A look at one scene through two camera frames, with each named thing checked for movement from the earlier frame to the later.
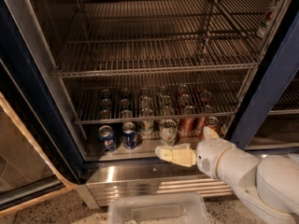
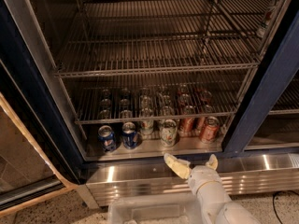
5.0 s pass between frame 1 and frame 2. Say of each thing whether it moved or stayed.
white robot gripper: moved
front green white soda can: stayed
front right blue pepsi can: stayed
